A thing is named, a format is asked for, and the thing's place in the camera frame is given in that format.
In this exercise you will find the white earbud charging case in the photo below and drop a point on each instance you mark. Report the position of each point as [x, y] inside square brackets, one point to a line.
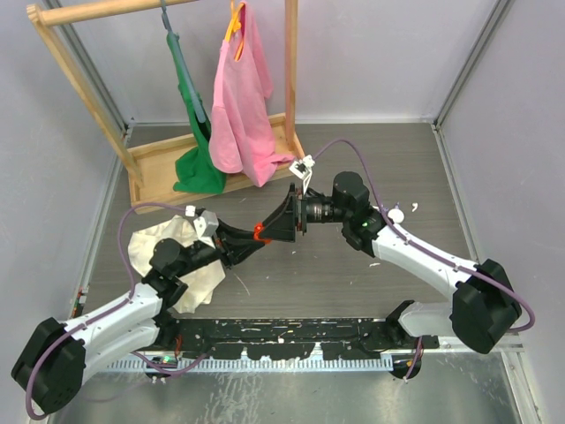
[396, 215]

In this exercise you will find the cream crumpled cloth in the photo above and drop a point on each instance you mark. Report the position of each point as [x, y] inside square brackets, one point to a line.
[162, 249]

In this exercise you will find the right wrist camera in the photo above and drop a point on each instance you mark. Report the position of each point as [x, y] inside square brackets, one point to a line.
[303, 169]

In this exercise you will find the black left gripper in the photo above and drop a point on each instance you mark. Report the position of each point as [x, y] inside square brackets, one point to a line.
[227, 233]

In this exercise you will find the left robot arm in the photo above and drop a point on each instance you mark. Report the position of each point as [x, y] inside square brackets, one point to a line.
[61, 356]

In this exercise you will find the pink shirt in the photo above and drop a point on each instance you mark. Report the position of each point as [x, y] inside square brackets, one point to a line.
[242, 139]

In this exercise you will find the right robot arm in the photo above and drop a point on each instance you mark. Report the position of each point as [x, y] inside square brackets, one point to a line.
[479, 307]

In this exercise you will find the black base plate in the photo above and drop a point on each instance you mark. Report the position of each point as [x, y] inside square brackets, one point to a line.
[286, 339]

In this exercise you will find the wooden clothes rack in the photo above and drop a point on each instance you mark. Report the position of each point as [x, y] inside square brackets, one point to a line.
[151, 167]

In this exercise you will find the slotted cable duct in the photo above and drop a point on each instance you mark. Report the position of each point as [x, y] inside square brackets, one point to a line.
[312, 364]

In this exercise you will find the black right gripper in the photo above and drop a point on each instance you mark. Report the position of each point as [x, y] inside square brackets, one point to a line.
[282, 226]

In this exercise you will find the grey clothes hanger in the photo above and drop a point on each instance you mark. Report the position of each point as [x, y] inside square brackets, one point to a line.
[185, 84]

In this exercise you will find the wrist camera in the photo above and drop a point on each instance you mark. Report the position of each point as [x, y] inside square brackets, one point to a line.
[206, 224]
[303, 169]

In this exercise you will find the orange earbud charging case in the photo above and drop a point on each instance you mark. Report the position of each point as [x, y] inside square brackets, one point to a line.
[257, 234]

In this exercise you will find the yellow clothes hanger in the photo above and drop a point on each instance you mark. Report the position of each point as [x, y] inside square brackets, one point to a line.
[236, 26]

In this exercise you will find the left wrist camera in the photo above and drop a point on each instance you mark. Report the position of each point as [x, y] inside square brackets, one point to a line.
[206, 224]

